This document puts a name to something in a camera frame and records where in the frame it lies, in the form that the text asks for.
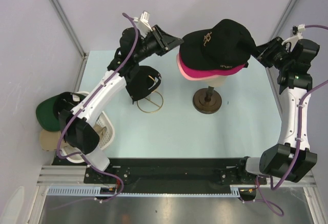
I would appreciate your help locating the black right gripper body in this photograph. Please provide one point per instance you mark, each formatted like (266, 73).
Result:
(278, 57)

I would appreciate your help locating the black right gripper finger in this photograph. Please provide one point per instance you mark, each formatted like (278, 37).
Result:
(264, 61)
(276, 41)

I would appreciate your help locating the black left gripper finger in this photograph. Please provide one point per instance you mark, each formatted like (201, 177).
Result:
(170, 43)
(160, 34)

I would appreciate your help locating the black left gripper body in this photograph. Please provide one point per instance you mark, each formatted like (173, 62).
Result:
(153, 44)

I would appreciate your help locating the magenta mesh cap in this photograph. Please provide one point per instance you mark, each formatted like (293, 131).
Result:
(207, 73)

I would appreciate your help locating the pink sport cap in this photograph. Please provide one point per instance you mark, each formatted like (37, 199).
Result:
(184, 74)

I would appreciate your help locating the green brim black cap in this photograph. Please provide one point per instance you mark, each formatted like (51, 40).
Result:
(47, 112)

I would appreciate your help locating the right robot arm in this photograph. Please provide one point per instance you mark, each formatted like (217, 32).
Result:
(290, 159)

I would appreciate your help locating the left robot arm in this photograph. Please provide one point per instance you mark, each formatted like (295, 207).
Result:
(77, 124)

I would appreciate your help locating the black cap with gold lettering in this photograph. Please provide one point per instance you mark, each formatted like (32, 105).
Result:
(146, 81)

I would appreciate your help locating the wooden mannequin head stand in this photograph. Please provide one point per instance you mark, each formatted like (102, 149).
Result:
(207, 100)

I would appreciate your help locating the white plastic basket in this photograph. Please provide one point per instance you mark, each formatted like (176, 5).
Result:
(103, 126)

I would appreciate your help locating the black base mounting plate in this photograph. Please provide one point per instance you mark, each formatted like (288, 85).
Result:
(181, 173)

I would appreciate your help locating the beige cap in basket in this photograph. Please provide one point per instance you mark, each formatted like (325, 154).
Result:
(49, 140)

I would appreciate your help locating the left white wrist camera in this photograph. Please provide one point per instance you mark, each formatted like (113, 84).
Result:
(142, 23)

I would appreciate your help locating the gold wire hat stand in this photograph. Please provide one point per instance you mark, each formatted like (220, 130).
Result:
(154, 101)

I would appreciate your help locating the right aluminium frame post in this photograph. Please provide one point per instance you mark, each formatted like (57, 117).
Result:
(284, 17)

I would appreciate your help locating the aluminium frame post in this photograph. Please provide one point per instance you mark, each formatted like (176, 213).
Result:
(284, 17)
(68, 27)

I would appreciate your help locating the left aluminium frame post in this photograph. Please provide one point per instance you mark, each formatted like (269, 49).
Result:
(68, 27)

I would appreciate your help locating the white slotted cable duct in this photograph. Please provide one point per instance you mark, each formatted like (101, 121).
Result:
(227, 191)

